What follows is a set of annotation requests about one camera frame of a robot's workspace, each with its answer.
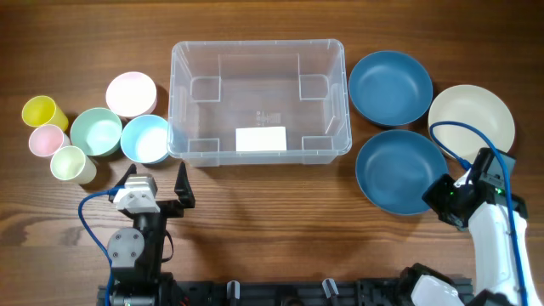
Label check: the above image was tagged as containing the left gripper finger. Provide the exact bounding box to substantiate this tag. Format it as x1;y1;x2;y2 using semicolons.
174;162;196;208
116;164;137;187

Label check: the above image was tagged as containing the light blue bowl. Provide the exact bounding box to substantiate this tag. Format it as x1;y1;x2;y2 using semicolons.
120;115;168;164

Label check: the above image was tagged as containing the mint green bowl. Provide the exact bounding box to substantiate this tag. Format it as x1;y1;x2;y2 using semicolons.
70;107;123;156

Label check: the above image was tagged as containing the dark blue plate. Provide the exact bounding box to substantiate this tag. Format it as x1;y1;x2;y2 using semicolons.
355;129;449;216
348;50;434;127

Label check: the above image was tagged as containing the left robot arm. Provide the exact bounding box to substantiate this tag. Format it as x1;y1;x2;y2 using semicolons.
103;163;196;306

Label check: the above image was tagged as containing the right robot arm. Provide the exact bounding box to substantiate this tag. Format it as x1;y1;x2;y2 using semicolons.
395;174;542;306

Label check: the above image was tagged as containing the clear plastic storage container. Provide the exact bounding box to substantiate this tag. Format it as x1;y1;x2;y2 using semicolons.
167;39;353;167

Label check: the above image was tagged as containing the pale green cup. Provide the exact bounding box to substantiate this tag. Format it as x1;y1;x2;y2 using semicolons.
50;145;97;184

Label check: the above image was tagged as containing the pink bowl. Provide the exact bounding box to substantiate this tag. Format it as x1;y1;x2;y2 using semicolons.
105;71;157;119

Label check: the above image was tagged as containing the pink cup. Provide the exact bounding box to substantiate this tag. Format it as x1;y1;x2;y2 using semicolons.
28;124;71;158

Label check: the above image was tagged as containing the yellow cup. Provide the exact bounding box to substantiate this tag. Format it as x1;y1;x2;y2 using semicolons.
21;95;69;132

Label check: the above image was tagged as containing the left blue cable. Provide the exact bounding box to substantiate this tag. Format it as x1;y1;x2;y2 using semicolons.
77;186;127;306

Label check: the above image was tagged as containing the blue cable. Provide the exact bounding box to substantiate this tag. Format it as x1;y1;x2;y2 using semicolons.
428;121;530;306
77;186;127;306

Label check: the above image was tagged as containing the right blue cable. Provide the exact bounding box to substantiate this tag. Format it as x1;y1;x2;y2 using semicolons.
428;121;530;306

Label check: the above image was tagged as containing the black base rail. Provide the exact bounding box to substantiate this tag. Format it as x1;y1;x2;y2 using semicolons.
96;278;474;306

